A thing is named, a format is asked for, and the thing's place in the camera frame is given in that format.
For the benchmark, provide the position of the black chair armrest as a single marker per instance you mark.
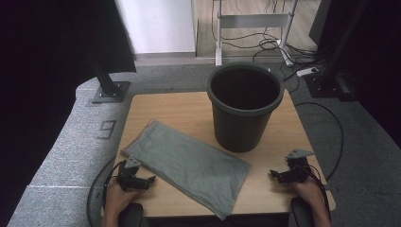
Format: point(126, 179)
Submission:
point(132, 216)
point(301, 213)

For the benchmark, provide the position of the black curtain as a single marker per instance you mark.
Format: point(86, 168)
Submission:
point(384, 78)
point(38, 63)

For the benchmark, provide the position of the black metal stand with base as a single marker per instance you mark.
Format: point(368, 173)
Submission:
point(331, 85)
point(110, 91)

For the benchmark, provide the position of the person's left hand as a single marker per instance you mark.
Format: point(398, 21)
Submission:
point(118, 198)

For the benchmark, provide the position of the light grey floor mat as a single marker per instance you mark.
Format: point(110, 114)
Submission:
point(63, 157)

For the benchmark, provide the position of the white metal desk frame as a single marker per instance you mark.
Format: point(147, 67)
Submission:
point(252, 21)

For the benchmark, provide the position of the dark green trash bin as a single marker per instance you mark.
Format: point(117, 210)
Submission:
point(242, 132)

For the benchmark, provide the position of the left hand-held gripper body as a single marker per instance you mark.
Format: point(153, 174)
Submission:
point(127, 181)

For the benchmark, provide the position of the white power strip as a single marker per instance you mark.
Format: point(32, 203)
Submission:
point(307, 71)

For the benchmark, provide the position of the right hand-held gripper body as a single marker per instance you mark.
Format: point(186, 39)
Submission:
point(298, 171)

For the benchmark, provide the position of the person's right hand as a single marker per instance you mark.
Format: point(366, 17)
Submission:
point(309, 190)

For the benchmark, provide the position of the grey plastic trash bag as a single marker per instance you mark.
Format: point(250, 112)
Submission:
point(189, 164)

